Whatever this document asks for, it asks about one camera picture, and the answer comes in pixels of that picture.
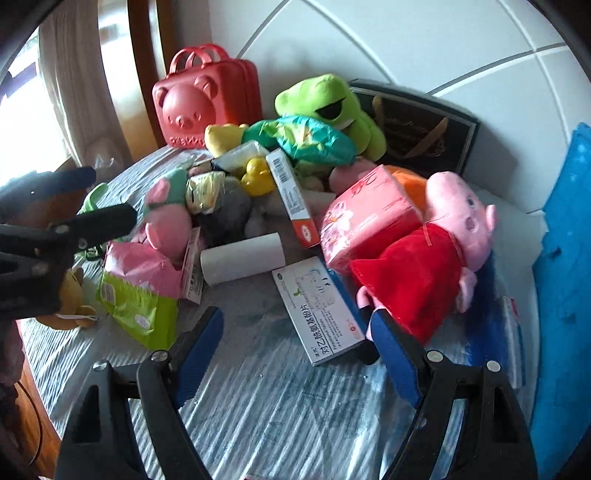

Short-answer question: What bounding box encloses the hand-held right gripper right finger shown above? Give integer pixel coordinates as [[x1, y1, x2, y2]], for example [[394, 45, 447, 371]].
[[369, 308, 540, 480]]

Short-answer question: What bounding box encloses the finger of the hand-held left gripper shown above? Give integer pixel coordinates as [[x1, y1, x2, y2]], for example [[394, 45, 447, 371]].
[[41, 203, 138, 252], [0, 166, 99, 209]]

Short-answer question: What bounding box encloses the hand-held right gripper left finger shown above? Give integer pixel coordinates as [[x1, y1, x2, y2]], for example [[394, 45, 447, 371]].
[[54, 305, 225, 480]]

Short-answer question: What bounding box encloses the green pink packet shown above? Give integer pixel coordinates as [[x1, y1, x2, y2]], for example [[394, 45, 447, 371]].
[[95, 240, 182, 350]]

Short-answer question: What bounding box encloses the pink tissue pack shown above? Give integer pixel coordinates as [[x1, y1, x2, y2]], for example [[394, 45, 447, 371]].
[[320, 165, 423, 273]]

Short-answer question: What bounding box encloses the blue plastic crate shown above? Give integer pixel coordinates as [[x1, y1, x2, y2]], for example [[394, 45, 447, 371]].
[[529, 122, 591, 462]]

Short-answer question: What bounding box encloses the grey covered desktop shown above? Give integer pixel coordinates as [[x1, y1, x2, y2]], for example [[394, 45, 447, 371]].
[[21, 145, 548, 480]]

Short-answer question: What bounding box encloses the green plastic toy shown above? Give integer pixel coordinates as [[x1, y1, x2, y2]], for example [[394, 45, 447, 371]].
[[76, 182, 109, 215]]

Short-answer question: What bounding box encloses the yellow bear plush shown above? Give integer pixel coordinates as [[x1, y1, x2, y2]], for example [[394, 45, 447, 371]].
[[36, 268, 100, 330]]

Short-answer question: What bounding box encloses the small pink pig plush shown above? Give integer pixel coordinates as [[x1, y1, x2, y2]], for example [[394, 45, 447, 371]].
[[139, 168, 195, 261]]

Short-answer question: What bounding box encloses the pink white small box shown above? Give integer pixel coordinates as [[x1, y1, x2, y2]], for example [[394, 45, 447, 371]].
[[178, 227, 206, 305]]

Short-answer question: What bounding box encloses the pink pig plush red dress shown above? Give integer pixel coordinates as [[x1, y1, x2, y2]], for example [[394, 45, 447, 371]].
[[350, 171, 498, 344]]

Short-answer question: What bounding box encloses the beige curtain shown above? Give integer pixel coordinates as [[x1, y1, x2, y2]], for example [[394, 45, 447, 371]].
[[39, 0, 134, 162]]

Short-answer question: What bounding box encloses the blue white medicine box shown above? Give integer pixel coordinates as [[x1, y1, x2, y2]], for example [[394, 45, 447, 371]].
[[271, 257, 370, 367]]

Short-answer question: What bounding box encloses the white paper roll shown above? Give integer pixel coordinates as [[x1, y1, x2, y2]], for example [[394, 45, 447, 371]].
[[199, 232, 286, 287]]

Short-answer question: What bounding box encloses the yellow white packet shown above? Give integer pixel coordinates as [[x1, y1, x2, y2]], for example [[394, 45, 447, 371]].
[[185, 173, 227, 215]]

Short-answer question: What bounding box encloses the grey plush toy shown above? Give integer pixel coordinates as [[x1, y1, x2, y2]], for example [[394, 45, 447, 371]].
[[198, 178, 252, 247]]

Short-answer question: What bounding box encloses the yellow plush toy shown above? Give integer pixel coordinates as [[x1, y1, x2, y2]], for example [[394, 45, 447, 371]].
[[204, 124, 247, 157]]

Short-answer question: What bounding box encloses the red bear suitcase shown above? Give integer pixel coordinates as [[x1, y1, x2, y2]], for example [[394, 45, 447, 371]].
[[152, 44, 263, 151]]

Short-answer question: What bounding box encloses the white tissue pack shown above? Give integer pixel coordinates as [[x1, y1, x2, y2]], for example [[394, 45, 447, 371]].
[[212, 141, 271, 174]]

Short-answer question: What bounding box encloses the yellow rubber duck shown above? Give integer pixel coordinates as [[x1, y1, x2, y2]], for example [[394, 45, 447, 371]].
[[240, 158, 273, 198]]

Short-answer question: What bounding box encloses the orange plush toy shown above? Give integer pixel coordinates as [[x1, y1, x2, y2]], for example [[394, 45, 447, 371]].
[[385, 166, 428, 204]]

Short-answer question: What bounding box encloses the long orange white box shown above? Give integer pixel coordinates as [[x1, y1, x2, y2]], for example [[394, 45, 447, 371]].
[[265, 148, 321, 250]]

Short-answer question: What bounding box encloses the teal green foil packet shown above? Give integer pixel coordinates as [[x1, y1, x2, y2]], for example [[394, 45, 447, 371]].
[[241, 114, 358, 166]]

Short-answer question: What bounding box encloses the black gift bag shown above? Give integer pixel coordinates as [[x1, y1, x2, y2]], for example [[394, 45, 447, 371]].
[[348, 79, 481, 174]]

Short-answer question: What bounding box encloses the green frog plush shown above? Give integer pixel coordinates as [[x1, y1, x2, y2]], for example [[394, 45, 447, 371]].
[[274, 74, 387, 162]]

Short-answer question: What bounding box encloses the wooden window frame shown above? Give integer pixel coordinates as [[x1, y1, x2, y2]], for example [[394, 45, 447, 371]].
[[97, 0, 213, 158]]

